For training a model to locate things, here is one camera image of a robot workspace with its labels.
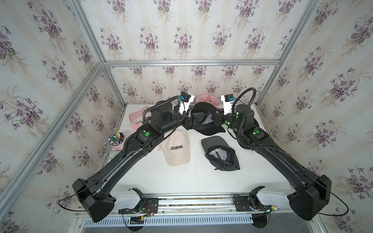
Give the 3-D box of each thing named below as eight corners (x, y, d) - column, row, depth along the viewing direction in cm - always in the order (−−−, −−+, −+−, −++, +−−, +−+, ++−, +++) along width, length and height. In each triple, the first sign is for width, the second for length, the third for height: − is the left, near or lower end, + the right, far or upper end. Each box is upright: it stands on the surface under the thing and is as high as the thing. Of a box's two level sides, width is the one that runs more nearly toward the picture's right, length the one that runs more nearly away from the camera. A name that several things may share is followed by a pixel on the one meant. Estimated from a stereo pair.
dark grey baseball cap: (216, 178, 84) (218, 176, 80) (199, 143, 98) (199, 140, 95) (240, 168, 88) (243, 165, 84) (220, 136, 102) (222, 132, 99)
